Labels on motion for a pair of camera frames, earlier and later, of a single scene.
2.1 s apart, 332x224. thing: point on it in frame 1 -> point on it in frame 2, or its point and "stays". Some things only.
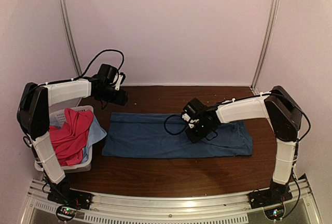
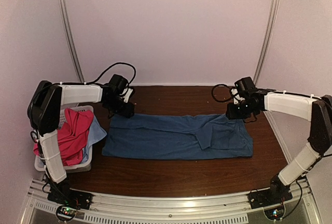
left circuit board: x=65 y=213 stays
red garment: x=69 y=140 stays
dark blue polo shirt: x=135 y=135 stays
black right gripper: x=194 y=139 -> x=232 y=115
